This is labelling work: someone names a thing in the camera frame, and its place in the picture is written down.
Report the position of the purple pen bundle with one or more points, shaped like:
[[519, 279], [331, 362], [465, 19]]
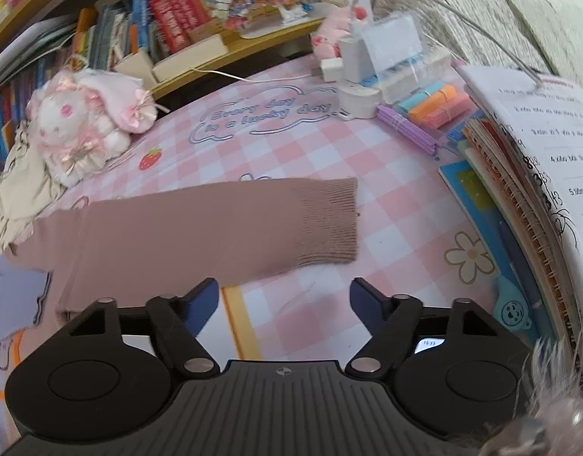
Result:
[[407, 129]]

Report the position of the stack of spiral notebooks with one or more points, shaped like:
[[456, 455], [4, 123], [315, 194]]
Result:
[[541, 121]]

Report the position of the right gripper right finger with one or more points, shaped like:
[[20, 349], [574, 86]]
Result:
[[391, 323]]

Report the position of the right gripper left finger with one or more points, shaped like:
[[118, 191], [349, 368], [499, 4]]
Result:
[[176, 323]]

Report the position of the pink white bunny plush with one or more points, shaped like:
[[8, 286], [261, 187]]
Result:
[[79, 121]]

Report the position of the small pink pig plush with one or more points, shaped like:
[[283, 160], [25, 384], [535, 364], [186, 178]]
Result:
[[336, 25]]

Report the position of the row of colourful books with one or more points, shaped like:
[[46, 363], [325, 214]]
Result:
[[99, 37]]

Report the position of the white power strip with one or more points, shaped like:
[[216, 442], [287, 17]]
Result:
[[361, 89]]

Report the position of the cream printed t-shirt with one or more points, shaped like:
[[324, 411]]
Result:
[[26, 188]]

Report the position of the purple and brown knit sweater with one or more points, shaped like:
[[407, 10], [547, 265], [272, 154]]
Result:
[[236, 232]]

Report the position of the pink checkered desk mat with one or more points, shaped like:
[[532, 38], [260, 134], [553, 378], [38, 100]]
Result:
[[415, 238]]

